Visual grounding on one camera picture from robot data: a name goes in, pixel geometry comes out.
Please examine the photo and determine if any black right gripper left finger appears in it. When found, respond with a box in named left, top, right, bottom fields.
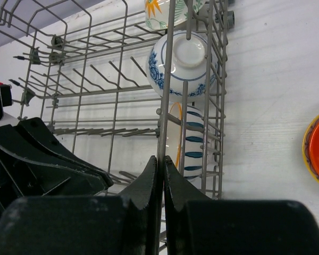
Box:
left=0, top=156, right=158, bottom=254

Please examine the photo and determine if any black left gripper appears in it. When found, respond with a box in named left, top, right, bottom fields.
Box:
left=0, top=117, right=114, bottom=215

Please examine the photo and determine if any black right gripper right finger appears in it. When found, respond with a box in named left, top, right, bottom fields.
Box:
left=164, top=157, right=319, bottom=254

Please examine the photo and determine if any white blue striped bowl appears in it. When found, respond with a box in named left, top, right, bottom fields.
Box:
left=166, top=105, right=204, bottom=182

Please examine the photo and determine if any grey wire dish rack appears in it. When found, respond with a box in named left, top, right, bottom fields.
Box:
left=0, top=1, right=233, bottom=253

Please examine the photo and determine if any yellow checkered bowl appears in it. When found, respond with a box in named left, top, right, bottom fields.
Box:
left=301, top=114, right=319, bottom=184

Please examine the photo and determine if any white blue flower bowl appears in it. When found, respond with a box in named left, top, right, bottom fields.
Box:
left=146, top=30, right=207, bottom=103

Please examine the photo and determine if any white floral bowl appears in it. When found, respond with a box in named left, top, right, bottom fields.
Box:
left=144, top=0, right=207, bottom=30

